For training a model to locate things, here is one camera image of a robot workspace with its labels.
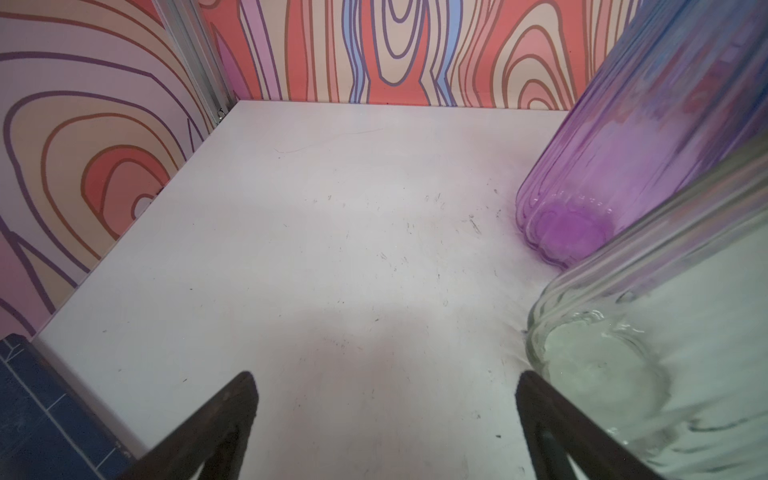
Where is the purple blue glass vase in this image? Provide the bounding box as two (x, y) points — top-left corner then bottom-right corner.
(515, 1), (767, 268)

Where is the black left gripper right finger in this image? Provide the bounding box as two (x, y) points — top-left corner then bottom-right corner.
(515, 370), (660, 480)

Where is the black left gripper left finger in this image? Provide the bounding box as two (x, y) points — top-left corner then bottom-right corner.
(120, 371), (259, 479)

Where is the clear ribbed glass vase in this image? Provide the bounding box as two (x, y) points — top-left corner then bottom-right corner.
(526, 134), (767, 479)

